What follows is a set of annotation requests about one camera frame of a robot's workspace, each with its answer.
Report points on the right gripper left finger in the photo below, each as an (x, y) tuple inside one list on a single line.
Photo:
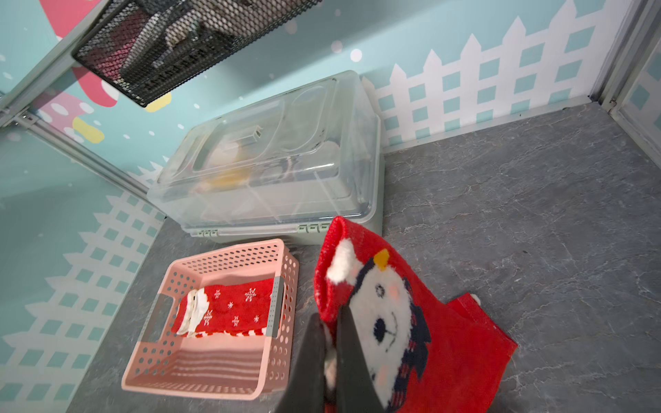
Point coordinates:
[(305, 391)]

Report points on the black wire wall basket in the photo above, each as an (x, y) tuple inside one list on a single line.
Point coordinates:
[(146, 49)]

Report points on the red snowflake santa sock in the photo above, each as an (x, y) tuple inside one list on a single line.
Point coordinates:
[(218, 307)]

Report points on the clear lidded storage box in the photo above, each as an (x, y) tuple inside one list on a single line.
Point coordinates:
[(282, 168)]

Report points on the pink perforated plastic basket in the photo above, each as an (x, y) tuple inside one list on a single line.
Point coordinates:
[(240, 368)]

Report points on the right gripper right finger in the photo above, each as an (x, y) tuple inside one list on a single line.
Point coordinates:
[(354, 390)]

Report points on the plain red snowman sock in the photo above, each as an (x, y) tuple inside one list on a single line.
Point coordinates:
[(422, 355)]

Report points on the red white striped santa sock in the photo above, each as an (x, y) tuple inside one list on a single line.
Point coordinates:
[(224, 333)]

